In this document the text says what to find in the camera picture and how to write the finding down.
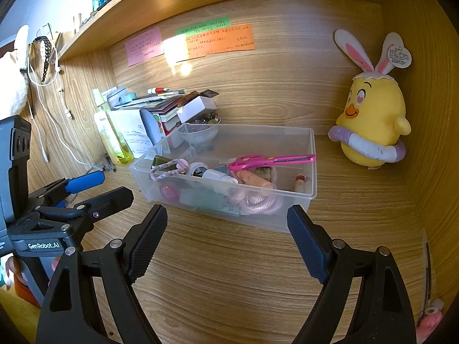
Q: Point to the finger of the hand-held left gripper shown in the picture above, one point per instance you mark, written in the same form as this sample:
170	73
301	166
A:
111	199
86	181

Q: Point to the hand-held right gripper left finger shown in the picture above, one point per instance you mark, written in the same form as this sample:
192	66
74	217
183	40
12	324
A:
147	245

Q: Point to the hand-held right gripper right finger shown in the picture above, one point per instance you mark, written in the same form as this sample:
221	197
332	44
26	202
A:
304	247

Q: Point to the pink round compact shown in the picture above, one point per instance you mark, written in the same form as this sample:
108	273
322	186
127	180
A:
168	191

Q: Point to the dark green small box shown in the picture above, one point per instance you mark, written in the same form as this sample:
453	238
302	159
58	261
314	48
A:
161	160

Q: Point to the pink small lipstick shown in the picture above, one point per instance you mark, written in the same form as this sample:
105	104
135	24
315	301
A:
299	182

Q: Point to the white teal plastic tool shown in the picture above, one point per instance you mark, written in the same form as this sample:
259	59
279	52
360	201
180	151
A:
199	199

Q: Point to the dark patterned pouch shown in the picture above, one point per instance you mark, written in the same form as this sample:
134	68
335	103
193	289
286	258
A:
267	173

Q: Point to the peach lip balm tube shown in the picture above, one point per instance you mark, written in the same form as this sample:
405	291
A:
251	178

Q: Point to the white gauze tape roll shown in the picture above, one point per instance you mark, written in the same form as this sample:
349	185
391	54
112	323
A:
195	167

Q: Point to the white small bottle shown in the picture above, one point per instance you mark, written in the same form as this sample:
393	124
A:
215	175

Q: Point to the clear plastic storage box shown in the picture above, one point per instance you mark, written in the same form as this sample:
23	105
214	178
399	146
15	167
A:
269	139

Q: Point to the person's left hand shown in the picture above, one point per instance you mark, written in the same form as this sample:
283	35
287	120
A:
8	270

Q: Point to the tall yellow liquid bottle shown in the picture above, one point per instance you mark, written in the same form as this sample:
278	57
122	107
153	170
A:
126	152

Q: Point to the pale yellow label bottle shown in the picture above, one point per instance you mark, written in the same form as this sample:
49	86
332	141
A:
105	136

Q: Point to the white folded leaflet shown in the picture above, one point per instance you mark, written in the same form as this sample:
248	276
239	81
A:
132	132

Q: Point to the fruit print notebook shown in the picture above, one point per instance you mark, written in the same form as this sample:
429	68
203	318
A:
154	125

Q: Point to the red white box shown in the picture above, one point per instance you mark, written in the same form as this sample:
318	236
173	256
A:
168	127

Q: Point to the teal small box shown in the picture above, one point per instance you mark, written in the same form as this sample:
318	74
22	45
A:
131	96

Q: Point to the stack of books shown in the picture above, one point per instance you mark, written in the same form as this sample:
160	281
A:
143	101

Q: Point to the dark red cover book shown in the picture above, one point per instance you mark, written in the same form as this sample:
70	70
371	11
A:
168	109

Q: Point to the white bowl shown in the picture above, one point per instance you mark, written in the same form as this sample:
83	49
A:
200	134

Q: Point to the white fluffy toy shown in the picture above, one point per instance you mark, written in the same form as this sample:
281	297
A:
14	71

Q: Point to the red white marker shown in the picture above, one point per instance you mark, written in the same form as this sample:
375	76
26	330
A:
159	89

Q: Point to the white card box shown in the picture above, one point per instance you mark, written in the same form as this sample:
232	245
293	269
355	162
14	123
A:
195	109

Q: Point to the clear plastic pen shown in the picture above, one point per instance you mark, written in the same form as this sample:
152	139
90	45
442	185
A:
427	272

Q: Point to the pile of colourful beads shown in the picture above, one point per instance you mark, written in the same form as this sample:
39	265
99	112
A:
209	117

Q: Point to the yellow cloth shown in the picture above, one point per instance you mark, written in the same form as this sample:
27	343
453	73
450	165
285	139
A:
18	317

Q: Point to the black braided headband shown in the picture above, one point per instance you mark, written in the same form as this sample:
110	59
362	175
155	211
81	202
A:
45	53

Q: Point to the pink toy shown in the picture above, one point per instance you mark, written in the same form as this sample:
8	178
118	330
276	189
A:
430	317

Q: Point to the pink paper note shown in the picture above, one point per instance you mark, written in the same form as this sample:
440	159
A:
143	46

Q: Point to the yellow chick plush toy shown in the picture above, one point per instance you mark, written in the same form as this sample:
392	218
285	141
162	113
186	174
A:
373	114

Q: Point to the yellow paper note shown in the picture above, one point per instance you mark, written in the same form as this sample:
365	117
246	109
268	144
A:
175	49

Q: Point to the green paper note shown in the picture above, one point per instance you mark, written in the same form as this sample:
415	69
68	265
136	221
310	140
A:
202	27

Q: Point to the orange paper note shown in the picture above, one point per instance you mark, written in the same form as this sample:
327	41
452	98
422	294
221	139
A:
226	43

